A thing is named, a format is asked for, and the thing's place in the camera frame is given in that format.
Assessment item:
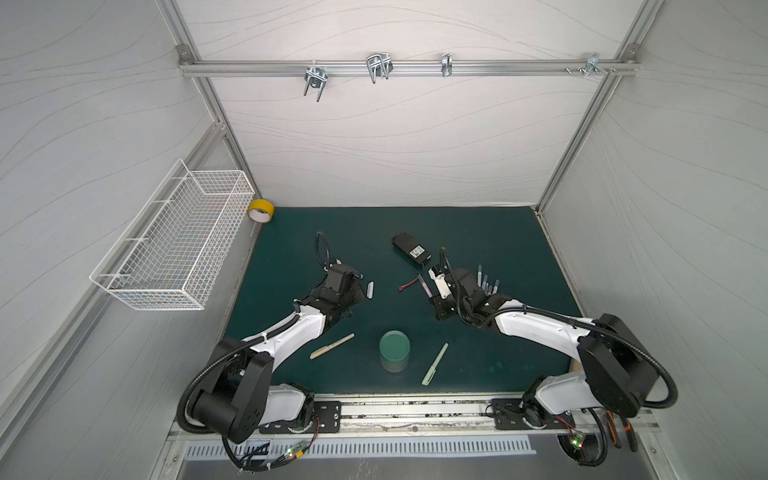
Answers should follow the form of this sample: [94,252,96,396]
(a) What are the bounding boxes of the pink pen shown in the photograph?
[417,274,434,301]

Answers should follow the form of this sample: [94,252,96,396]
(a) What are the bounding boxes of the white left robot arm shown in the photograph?
[176,233,367,474]

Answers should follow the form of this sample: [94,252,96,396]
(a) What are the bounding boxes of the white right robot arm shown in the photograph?
[428,252,679,429]

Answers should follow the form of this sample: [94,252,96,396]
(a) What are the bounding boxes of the light green pen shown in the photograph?
[421,343,449,386]

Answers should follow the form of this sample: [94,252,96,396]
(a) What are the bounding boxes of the green lidded round container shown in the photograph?
[379,330,411,373]

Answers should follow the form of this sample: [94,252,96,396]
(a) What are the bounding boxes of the black battery box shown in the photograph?
[392,232,432,265]

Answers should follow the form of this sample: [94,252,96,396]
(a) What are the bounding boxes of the yellow tape roll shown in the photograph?
[247,199,275,224]

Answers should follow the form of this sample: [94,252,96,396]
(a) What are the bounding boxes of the metal u-bolt clamp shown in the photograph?
[303,65,328,102]

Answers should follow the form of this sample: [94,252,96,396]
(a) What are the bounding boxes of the metal hook clamp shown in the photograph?
[365,52,393,84]

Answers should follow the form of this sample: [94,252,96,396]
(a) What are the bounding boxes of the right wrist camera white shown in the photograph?
[428,267,452,300]

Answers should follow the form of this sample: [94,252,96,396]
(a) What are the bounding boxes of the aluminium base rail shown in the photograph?
[167,392,661,434]

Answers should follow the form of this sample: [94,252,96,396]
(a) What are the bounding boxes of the white wire basket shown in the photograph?
[89,159,255,311]

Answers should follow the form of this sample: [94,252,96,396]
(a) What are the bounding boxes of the orange handled pliers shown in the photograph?
[604,410,638,453]

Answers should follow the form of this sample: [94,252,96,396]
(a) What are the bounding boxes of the small metal ring clamp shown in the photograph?
[441,53,453,78]

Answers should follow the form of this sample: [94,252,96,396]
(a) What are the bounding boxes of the aluminium cross rail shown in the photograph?
[179,57,641,78]

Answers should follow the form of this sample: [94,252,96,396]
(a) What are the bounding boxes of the metal bracket clamp right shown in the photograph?
[564,53,618,78]

